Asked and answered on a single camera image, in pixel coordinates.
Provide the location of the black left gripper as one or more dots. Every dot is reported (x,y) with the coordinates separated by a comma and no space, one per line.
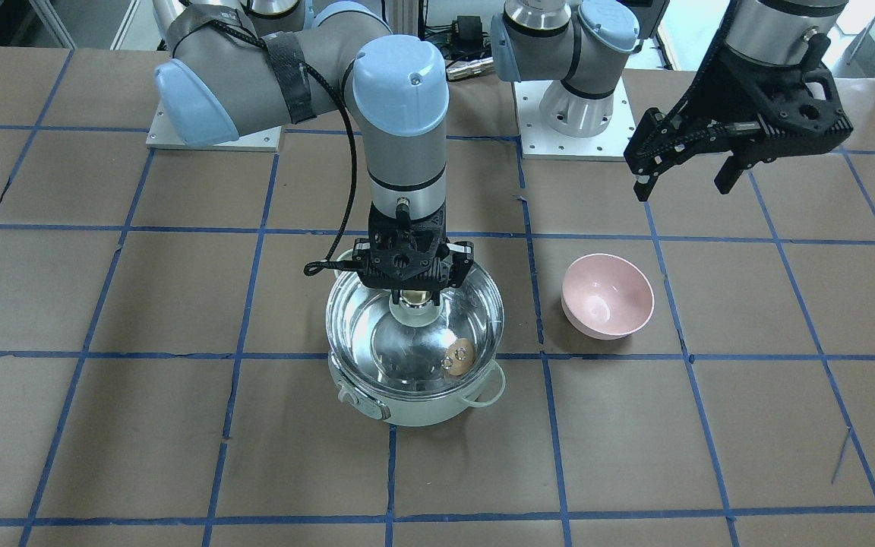
(717,89)

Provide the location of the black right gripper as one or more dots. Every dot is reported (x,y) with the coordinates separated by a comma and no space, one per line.
(461,262)

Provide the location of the brown egg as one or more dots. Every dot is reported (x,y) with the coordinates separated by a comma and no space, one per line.
(459,358)

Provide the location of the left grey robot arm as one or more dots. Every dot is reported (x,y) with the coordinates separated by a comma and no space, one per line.
(581,48)

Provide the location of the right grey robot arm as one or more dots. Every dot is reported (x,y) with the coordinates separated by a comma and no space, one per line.
(225,79)

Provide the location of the pale green steel pot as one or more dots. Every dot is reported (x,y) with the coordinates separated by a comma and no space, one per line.
(415,413)

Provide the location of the pink bowl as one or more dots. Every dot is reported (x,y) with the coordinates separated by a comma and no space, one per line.
(606,297)

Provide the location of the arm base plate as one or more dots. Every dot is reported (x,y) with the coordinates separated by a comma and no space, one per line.
(163,134)
(540,141)

